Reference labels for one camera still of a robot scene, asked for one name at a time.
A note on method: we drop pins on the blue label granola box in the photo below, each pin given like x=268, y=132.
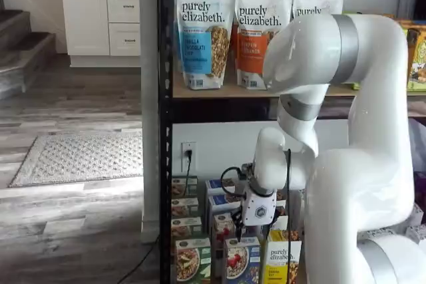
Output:
x=216, y=186
x=221, y=202

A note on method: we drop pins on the white wall outlet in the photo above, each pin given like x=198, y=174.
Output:
x=193, y=164

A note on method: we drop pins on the grey patterned rug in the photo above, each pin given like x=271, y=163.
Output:
x=83, y=157

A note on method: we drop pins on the green white oatmeal box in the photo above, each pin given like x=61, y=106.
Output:
x=184, y=207
x=186, y=227
x=184, y=186
x=193, y=260

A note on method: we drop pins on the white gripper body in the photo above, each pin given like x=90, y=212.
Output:
x=259, y=211

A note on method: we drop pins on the yellow green snack bag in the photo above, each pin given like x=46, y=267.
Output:
x=417, y=64

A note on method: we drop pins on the blue label granola bag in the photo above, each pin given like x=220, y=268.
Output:
x=199, y=48

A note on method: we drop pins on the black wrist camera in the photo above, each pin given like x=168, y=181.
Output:
x=248, y=177

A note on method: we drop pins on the orange label granola bag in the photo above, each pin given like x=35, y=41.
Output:
x=253, y=51

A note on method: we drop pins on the grey wooden stairs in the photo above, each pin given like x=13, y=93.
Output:
x=20, y=48

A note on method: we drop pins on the green Bobo's snack box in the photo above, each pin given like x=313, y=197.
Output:
x=355, y=86

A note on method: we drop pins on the white drawer cabinet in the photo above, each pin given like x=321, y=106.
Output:
x=86, y=18

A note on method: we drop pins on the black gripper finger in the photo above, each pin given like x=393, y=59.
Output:
x=275, y=219
x=238, y=224

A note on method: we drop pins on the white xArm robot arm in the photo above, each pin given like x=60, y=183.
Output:
x=366, y=181

